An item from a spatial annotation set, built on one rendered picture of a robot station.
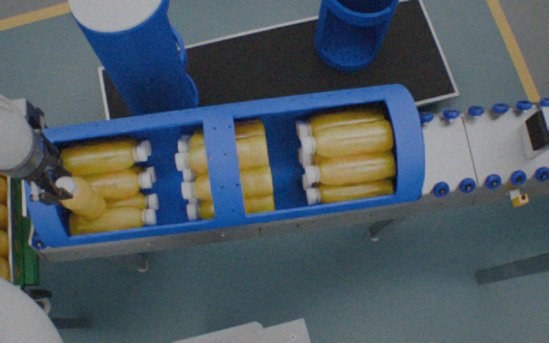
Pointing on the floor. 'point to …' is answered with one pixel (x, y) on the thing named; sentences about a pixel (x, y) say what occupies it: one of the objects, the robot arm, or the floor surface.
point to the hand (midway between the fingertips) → (60, 183)
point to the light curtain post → (522, 267)
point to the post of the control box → (69, 323)
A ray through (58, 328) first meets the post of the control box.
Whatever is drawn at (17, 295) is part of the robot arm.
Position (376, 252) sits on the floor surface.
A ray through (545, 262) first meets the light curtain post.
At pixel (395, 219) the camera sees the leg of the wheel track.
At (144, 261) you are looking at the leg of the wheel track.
